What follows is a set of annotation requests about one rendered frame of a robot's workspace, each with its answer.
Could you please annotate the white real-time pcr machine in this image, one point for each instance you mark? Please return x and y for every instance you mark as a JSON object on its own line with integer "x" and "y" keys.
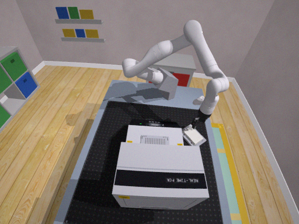
{"x": 154, "y": 176}

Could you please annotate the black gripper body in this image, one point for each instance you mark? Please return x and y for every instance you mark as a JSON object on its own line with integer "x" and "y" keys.
{"x": 202, "y": 115}

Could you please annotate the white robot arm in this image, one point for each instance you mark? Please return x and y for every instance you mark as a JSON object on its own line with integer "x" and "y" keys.
{"x": 192, "y": 36}

